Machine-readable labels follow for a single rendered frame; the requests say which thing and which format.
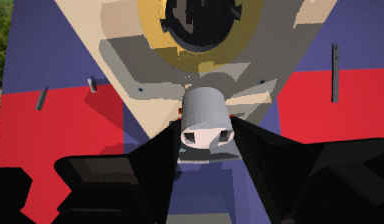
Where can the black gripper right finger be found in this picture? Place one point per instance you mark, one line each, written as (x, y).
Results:
(283, 170)

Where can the beige service panel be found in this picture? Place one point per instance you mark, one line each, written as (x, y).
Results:
(154, 52)

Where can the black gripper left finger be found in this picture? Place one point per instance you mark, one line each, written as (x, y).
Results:
(148, 170)

